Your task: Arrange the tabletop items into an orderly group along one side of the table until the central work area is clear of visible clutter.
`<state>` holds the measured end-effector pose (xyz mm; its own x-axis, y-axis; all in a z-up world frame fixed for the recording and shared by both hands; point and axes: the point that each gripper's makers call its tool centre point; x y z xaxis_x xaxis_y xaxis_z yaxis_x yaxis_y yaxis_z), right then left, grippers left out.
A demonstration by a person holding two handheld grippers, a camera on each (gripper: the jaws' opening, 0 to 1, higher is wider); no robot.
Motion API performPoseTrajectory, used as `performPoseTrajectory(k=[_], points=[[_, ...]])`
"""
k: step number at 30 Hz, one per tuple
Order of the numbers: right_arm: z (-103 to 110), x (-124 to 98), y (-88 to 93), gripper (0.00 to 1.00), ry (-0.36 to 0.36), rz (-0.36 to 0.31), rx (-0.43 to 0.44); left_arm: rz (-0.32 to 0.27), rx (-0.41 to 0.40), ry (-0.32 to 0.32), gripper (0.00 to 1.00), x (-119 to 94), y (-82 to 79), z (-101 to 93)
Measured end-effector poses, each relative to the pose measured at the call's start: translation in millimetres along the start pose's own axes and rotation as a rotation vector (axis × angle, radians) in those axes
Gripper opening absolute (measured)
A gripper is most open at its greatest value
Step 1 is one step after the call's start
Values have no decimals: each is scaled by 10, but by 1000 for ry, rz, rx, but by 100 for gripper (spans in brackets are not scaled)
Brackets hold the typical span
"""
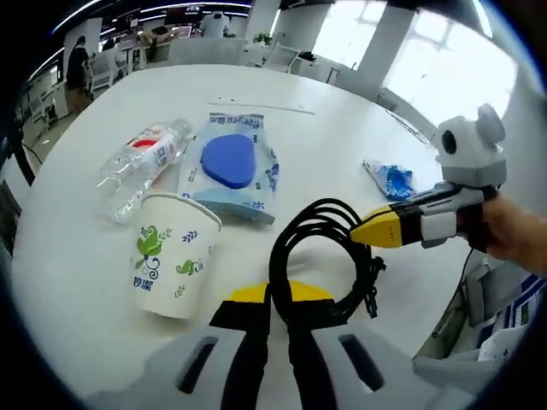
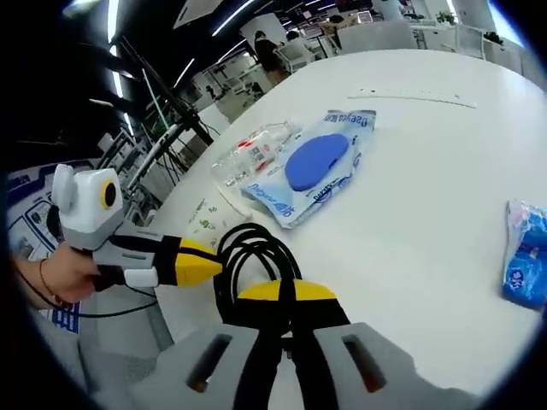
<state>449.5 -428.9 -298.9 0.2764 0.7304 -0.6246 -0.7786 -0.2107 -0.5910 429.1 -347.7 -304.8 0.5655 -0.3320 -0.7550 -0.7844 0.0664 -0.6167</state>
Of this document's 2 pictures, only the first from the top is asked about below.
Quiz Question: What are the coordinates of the wet wipes pack blue lid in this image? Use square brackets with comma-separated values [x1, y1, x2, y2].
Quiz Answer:
[177, 111, 279, 226]

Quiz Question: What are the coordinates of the black cable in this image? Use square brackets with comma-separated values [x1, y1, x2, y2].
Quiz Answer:
[268, 196, 388, 339]

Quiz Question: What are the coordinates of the black tripod stand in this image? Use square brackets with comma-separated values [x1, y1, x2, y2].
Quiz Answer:
[0, 119, 36, 187]

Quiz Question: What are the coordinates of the person's right hand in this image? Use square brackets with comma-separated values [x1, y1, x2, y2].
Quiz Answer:
[456, 194, 547, 277]

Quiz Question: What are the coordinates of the white mesh chair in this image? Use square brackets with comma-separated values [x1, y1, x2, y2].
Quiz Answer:
[264, 44, 303, 74]

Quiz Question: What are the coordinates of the white paper cup green print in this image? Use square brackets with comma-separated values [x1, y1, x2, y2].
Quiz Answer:
[129, 191, 223, 320]

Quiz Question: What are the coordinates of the white desk partition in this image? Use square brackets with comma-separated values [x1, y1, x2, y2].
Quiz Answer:
[168, 38, 249, 66]

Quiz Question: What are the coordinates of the small blue plastic packet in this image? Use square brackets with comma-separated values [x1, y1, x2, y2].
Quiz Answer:
[362, 158, 418, 202]

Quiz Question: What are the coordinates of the white strip on table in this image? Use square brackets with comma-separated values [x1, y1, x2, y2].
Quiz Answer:
[208, 98, 316, 116]

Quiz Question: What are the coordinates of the white office chair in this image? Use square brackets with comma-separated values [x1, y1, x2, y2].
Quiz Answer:
[91, 53, 117, 89]
[27, 93, 59, 127]

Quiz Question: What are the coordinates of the clear plastic bottle red label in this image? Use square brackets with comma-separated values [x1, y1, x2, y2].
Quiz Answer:
[97, 118, 196, 225]

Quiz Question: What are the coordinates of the large bright window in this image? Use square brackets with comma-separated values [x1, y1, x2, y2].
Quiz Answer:
[315, 0, 386, 69]
[382, 25, 521, 129]

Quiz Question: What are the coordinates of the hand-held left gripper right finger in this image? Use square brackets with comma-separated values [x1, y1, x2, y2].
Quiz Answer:
[285, 279, 475, 410]

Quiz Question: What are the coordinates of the grey office chair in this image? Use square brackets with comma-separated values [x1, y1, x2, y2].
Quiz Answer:
[412, 258, 508, 398]

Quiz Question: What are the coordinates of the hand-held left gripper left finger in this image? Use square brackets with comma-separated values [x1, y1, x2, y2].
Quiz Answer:
[85, 283, 274, 410]

